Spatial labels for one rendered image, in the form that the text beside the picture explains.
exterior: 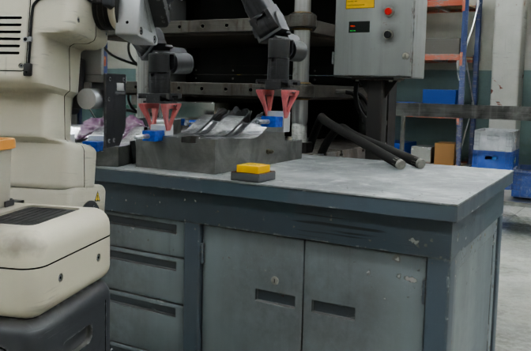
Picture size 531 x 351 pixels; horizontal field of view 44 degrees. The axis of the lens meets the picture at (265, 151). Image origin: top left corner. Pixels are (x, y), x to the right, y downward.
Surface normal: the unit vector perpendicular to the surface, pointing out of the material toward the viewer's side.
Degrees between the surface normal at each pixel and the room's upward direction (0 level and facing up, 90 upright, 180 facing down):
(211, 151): 90
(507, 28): 90
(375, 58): 90
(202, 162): 90
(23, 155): 82
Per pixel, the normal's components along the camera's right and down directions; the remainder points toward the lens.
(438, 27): -0.52, 0.07
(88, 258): 0.98, 0.04
